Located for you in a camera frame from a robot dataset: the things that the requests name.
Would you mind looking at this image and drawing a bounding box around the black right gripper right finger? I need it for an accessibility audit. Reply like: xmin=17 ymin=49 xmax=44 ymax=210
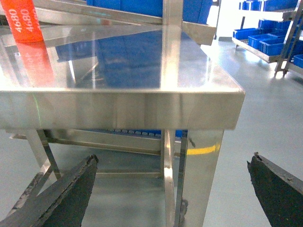
xmin=247 ymin=152 xmax=303 ymax=227

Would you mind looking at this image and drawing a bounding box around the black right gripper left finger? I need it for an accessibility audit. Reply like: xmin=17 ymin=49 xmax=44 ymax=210
xmin=0 ymin=155 xmax=98 ymax=227

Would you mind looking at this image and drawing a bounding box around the orange cylindrical capacitor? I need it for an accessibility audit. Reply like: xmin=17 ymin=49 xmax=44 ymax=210
xmin=0 ymin=0 xmax=44 ymax=43

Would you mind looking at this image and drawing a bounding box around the stainless steel work table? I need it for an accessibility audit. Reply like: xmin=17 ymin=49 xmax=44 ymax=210
xmin=0 ymin=25 xmax=245 ymax=227

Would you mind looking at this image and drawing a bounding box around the steel shelf rack with bins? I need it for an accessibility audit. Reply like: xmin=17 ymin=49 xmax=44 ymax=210
xmin=232 ymin=0 xmax=303 ymax=75

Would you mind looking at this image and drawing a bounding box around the steel roller conveyor rack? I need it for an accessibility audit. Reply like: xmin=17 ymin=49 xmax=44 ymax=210
xmin=33 ymin=0 xmax=216 ymax=45

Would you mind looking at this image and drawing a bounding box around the large blue plastic crate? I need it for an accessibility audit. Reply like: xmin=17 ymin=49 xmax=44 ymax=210
xmin=86 ymin=0 xmax=213 ymax=24

